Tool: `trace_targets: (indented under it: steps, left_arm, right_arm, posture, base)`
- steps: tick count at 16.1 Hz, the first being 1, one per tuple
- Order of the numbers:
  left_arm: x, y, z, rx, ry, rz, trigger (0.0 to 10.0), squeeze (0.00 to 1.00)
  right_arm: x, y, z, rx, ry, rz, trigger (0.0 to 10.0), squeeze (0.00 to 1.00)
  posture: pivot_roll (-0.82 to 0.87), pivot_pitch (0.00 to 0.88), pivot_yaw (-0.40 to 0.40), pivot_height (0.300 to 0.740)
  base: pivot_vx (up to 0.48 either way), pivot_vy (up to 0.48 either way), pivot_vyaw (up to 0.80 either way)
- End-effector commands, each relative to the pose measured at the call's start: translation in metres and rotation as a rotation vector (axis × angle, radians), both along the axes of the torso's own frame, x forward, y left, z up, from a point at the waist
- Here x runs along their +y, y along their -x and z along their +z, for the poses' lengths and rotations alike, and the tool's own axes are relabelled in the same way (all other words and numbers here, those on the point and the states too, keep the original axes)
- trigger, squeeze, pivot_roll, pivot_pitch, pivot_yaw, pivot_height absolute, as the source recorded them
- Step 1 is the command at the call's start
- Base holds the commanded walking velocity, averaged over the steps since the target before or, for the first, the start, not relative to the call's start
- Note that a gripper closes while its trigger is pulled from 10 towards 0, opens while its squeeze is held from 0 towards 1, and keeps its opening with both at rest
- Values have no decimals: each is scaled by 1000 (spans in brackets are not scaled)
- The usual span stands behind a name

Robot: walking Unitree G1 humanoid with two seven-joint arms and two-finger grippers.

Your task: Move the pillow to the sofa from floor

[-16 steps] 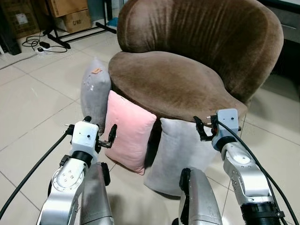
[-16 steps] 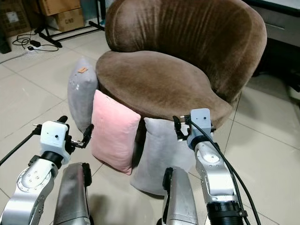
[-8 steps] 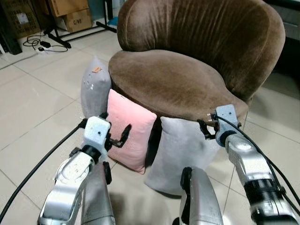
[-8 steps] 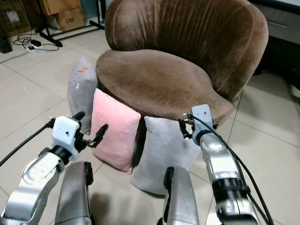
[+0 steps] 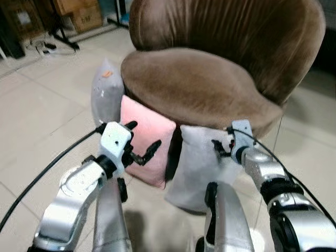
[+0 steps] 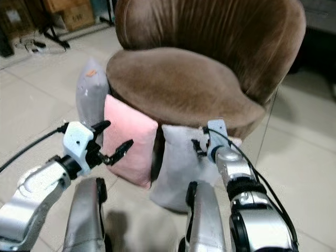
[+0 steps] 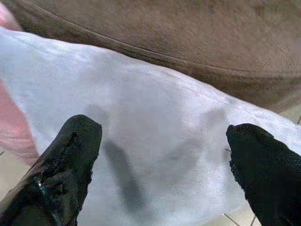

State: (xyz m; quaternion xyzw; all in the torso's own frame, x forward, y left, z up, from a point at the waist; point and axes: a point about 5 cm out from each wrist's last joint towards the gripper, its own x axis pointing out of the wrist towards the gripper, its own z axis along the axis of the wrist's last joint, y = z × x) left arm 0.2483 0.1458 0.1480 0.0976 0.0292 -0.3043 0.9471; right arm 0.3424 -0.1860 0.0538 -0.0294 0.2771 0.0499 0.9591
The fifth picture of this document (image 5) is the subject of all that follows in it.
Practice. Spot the brown velvet armchair sofa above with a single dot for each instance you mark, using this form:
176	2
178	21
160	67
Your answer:
210	79

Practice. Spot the white power strip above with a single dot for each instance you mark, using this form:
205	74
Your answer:
44	48

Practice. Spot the pink plush pillow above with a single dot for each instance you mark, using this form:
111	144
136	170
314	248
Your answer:
149	131

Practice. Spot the grey pillow with orange mark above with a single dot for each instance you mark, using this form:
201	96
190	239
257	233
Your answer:
106	94

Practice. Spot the black tripod stand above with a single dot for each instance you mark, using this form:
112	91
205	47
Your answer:
62	34

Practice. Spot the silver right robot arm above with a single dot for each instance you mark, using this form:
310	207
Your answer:
294	210

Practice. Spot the wide brown cardboard box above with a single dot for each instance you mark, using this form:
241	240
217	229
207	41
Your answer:
73	5

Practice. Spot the light grey plush pillow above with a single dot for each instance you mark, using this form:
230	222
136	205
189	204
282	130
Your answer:
197	168

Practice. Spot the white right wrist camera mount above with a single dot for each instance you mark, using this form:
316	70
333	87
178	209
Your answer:
242	134

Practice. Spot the small brown cardboard box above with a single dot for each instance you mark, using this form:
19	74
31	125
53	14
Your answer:
86	19

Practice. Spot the thin black metal stand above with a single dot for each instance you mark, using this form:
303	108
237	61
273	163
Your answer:
119	18

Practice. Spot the silver left robot leg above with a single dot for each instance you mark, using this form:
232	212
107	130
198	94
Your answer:
111	220

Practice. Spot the silver right robot leg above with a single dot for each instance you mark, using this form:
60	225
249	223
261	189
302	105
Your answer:
228	220

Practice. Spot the dark cardboard box with label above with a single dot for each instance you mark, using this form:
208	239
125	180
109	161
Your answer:
22	18

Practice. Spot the silver robot leg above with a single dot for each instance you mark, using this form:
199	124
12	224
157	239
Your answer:
111	220
228	220

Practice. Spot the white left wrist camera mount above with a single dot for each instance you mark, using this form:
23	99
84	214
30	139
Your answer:
114	140

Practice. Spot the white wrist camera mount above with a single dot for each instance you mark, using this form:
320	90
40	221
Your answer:
242	134
114	140

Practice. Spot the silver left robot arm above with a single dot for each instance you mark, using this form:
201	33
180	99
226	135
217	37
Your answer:
73	205

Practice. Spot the dark furniture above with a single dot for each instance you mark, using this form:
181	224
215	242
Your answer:
326	50

